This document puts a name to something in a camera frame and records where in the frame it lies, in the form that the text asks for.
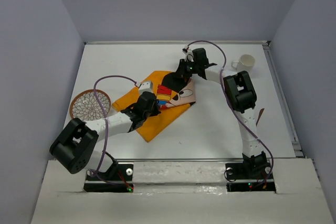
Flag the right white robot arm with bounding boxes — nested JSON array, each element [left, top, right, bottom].
[[172, 46, 274, 183]]

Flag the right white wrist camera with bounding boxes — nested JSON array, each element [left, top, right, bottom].
[[182, 45, 194, 61]]

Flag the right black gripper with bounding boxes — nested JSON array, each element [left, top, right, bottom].
[[172, 59, 199, 78]]

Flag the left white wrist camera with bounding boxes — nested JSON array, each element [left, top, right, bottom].
[[138, 81, 153, 94]]

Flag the floral patterned plate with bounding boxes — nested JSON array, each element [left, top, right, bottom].
[[69, 89, 111, 121]]

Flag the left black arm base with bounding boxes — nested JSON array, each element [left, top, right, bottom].
[[83, 162, 134, 193]]

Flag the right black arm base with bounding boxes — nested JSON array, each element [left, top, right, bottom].
[[224, 152, 276, 193]]

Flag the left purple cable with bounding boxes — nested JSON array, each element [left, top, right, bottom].
[[89, 76, 139, 187]]

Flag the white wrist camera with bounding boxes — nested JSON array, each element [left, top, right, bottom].
[[138, 81, 153, 94], [182, 45, 194, 61]]

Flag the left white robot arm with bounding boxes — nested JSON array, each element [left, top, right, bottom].
[[49, 91, 160, 179]]

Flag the yellow cartoon cloth napkin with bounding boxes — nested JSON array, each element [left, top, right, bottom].
[[112, 69, 197, 143]]

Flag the white ceramic mug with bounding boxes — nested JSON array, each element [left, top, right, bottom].
[[231, 54, 256, 72]]

